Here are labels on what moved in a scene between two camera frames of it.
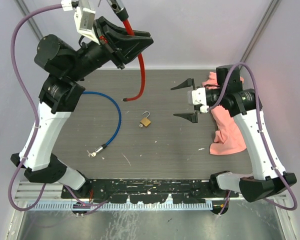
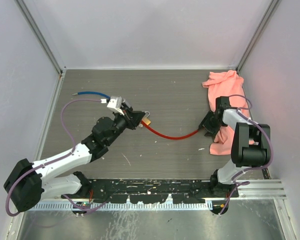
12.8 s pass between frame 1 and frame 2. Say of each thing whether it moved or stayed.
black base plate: stayed
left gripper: moved
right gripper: moved
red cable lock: moved
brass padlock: stayed
